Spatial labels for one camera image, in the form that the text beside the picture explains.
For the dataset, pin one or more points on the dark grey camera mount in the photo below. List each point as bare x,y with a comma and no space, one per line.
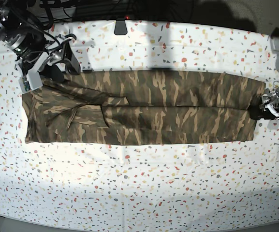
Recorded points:
120,28

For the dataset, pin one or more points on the camouflage T-shirt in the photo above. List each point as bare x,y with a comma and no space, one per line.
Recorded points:
154,107

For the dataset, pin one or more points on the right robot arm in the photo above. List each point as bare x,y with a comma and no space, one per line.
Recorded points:
16,21

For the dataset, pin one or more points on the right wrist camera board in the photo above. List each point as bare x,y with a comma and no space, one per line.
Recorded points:
24,85

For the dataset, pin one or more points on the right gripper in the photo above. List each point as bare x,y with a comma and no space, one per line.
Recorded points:
37,58

